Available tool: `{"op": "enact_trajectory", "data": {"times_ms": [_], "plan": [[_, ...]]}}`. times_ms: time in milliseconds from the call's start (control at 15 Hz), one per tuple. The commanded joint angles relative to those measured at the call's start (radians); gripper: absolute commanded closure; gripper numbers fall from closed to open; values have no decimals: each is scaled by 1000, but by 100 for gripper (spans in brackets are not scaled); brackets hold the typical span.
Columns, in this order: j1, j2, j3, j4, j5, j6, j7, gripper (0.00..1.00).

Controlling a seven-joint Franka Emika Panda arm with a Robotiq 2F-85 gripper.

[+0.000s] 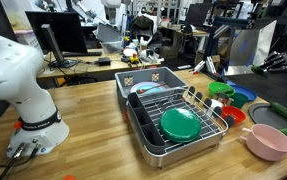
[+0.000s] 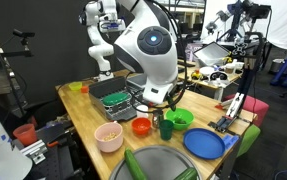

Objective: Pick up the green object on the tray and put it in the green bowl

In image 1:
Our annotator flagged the small green cucumber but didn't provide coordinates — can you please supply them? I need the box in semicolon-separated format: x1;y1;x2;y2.
250;65;268;76

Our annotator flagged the grey round tray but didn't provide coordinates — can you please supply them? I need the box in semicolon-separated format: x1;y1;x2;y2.
248;102;287;154

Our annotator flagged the light green bowl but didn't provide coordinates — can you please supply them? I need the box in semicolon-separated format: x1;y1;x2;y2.
208;81;236;99

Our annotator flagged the small red bowl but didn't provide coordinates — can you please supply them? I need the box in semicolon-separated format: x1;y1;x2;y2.
221;105;247;127

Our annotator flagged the silver reflective panel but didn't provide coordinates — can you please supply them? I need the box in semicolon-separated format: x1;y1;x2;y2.
224;19;278;76

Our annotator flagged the blue plate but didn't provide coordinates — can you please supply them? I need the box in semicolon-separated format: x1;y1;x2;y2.
227;84;258;102

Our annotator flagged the thick dark green cucumber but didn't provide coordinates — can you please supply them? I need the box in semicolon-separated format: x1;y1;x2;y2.
269;101;287;127

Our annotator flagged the shiny metal cup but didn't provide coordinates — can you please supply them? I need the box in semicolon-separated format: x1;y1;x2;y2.
213;92;232;107

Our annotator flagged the black background monitor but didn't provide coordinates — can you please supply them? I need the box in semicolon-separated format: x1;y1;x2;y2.
184;2;212;28

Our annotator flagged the green plate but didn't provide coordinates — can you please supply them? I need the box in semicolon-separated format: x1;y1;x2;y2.
159;107;202;144

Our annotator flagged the red utensil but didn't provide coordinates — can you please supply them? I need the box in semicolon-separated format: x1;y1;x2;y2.
136;83;167;94

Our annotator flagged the lavender plate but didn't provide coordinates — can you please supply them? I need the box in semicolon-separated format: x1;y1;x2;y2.
129;81;167;95

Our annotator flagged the grey plastic tub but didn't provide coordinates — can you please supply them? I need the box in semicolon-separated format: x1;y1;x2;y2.
114;66;189;111

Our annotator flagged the black backpack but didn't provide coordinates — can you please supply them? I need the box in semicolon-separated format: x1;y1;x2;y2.
129;14;155;34

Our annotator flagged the yellow toy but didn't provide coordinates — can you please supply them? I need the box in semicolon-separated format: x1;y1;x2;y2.
128;53;141;65

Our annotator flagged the clear plastic bin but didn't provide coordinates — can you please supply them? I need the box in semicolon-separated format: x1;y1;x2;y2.
101;39;124;54

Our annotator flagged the black power adapter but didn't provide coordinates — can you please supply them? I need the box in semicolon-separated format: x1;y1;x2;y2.
97;57;112;66

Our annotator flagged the wooden desk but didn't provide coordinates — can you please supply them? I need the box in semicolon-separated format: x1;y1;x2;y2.
36;48;166;81

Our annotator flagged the black keyboard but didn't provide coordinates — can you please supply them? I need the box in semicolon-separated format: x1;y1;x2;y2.
61;50;103;58

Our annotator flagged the black computer monitor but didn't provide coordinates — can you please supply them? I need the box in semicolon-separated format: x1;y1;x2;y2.
25;10;89;54

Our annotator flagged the grey monitor stand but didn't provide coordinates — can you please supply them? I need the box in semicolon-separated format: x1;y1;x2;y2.
40;23;71;68

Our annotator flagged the pink bowl with handle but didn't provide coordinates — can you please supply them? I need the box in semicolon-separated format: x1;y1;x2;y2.
239;123;287;162

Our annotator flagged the grey wire dish rack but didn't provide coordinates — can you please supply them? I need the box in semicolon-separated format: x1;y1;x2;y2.
126;85;236;168

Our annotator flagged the black cable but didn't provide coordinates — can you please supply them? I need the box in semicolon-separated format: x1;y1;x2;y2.
0;143;27;180
0;143;40;168

